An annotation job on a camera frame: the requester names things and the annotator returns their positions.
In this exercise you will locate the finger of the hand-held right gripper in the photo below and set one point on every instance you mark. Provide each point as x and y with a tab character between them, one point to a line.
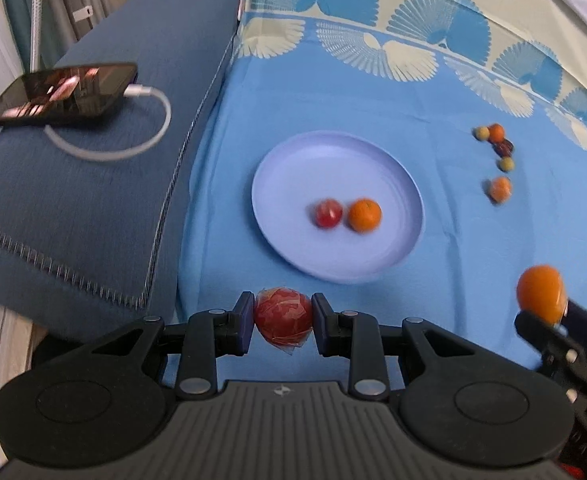
583	320
536	330

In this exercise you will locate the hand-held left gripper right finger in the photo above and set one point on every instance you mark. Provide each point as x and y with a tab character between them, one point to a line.
321	325

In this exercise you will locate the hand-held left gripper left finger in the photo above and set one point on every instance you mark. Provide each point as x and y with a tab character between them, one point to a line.
246	322

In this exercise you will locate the red hawthorn fruit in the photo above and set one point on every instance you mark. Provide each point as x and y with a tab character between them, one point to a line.
329	213
282	317

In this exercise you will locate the bare orange tangerine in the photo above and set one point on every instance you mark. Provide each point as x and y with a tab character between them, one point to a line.
542	292
365	215

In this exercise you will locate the lavender round plate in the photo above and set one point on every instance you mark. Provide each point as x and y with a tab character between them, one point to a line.
373	170

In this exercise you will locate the small yellow round fruit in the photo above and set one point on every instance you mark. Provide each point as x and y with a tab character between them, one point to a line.
482	133
506	164

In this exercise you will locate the large dark red date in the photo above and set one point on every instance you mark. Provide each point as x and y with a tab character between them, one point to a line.
503	148

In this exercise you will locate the blue sofa armrest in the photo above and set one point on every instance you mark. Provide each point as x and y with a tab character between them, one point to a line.
98	200

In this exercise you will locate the blue fan-print blanket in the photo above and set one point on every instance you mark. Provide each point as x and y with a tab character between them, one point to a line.
373	85

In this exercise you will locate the black smartphone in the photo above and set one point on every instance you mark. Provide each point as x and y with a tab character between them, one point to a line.
63	92

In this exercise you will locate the white plastic clip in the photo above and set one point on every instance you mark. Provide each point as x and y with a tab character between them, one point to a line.
83	13

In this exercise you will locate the braided white pole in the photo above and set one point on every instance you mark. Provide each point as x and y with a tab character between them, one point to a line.
36	15

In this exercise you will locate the teal curtain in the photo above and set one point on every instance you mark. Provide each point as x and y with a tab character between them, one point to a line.
18	5

